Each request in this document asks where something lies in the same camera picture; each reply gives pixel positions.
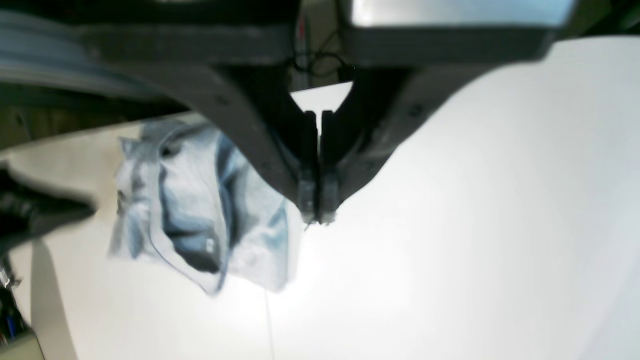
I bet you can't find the grey T-shirt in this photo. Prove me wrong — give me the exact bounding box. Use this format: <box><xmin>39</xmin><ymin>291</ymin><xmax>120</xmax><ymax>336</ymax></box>
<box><xmin>109</xmin><ymin>120</ymin><xmax>302</xmax><ymax>296</ymax></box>

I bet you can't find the thin black cable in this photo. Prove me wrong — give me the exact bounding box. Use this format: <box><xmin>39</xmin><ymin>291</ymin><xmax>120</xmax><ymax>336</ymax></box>
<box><xmin>292</xmin><ymin>30</ymin><xmax>356</xmax><ymax>81</ymax></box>

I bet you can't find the aluminium table frame rail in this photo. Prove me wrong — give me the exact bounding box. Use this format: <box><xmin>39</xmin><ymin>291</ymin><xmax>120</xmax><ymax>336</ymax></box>
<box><xmin>0</xmin><ymin>10</ymin><xmax>163</xmax><ymax>101</ymax></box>

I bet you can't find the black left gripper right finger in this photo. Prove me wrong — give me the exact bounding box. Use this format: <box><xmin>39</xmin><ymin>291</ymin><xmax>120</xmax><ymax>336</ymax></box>
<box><xmin>318</xmin><ymin>0</ymin><xmax>575</xmax><ymax>223</ymax></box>

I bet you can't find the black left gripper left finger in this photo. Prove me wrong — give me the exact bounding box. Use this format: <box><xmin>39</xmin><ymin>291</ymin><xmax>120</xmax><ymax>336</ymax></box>
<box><xmin>72</xmin><ymin>0</ymin><xmax>319</xmax><ymax>224</ymax></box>

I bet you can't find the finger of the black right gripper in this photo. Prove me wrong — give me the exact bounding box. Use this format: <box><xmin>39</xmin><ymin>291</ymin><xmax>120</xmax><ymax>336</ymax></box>
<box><xmin>0</xmin><ymin>170</ymin><xmax>98</xmax><ymax>256</ymax></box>

